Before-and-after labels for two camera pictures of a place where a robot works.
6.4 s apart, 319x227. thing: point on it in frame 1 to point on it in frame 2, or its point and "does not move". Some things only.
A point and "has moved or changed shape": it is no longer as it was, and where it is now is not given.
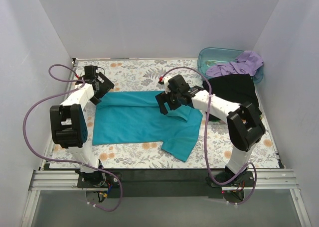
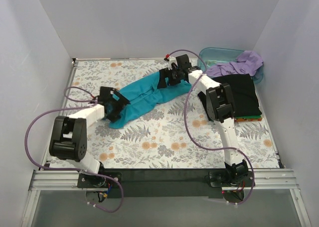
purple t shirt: x=248 y=62 does not move
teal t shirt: x=137 y=116 has moved or changed shape
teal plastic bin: x=208 y=56 does not move
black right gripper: x=164 y=102 to x=164 y=77
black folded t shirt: x=239 y=89 does not move
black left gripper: x=105 y=88 to x=115 y=105
